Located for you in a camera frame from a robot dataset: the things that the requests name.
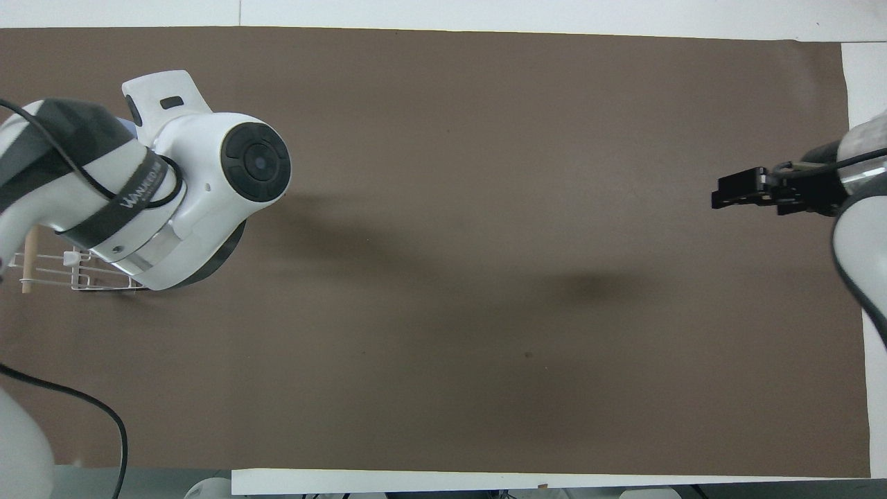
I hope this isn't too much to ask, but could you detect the black cable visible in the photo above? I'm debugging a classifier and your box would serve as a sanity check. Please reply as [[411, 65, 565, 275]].
[[772, 147, 887, 180], [0, 363, 130, 499], [0, 99, 185, 209]]

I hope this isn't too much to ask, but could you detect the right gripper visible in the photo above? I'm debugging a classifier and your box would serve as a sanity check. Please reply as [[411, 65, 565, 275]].
[[711, 141, 850, 218]]

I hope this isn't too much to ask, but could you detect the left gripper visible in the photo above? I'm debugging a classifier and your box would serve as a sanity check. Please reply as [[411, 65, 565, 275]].
[[162, 219, 248, 291]]

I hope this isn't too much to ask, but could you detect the white wire cup holder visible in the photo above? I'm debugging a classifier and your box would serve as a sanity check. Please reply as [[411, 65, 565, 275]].
[[0, 225, 148, 295]]

